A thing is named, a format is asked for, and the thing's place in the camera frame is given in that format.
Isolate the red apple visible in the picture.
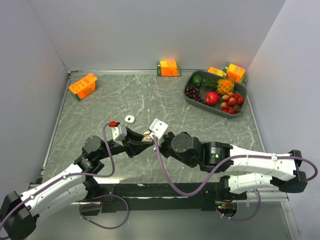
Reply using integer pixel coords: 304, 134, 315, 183
204, 91, 220, 106

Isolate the pink earbud charging case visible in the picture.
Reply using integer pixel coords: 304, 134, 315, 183
141, 131, 154, 143

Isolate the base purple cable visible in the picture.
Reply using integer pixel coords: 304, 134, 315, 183
79, 195, 130, 230
216, 188, 262, 222

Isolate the red lychee bunch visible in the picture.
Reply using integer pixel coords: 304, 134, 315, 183
220, 92, 245, 115

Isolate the orange juice carton middle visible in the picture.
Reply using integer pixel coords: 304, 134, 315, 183
156, 61, 182, 77

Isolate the orange juice carton right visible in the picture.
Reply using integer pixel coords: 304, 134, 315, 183
222, 62, 247, 85

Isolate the white earbud charging case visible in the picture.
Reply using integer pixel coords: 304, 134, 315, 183
124, 115, 136, 124

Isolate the green lime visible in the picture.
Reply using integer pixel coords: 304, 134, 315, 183
192, 74, 203, 88

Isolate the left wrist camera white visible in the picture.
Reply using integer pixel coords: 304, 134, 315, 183
109, 120, 127, 142

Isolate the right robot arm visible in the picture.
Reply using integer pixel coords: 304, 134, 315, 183
151, 132, 308, 199

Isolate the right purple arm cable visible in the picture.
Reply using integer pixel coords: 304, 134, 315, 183
152, 136, 319, 197

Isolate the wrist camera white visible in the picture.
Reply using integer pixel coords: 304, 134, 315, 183
109, 120, 127, 142
149, 118, 169, 146

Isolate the orange carton behind tray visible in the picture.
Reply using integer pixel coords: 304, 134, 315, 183
207, 66, 227, 78

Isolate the orange juice carton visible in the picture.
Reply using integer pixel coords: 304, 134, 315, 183
68, 73, 98, 101
156, 61, 182, 77
222, 62, 247, 85

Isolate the dark grape bunch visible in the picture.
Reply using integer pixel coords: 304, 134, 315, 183
185, 86, 207, 105

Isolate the dark grey fruit tray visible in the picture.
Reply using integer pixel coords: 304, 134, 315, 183
183, 70, 247, 119

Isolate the orange juice carton left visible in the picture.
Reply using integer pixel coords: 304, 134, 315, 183
68, 73, 98, 101

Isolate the small pineapple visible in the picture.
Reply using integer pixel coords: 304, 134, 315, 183
202, 78, 235, 95

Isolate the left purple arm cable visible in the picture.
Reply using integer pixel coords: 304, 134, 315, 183
0, 123, 116, 238

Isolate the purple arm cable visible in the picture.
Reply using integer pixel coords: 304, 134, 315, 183
152, 136, 319, 197
0, 123, 116, 238

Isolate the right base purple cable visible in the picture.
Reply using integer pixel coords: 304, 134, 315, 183
216, 188, 262, 222

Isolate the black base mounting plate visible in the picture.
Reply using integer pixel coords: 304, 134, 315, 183
81, 182, 247, 213

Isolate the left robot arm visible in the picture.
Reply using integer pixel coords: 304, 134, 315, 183
0, 122, 153, 240

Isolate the aluminium rail frame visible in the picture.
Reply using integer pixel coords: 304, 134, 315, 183
41, 71, 300, 240

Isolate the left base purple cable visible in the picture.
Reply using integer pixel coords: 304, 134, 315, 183
79, 195, 130, 230

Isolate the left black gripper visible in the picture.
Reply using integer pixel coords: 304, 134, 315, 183
97, 126, 153, 160

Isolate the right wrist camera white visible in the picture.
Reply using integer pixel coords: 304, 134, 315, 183
149, 118, 169, 146

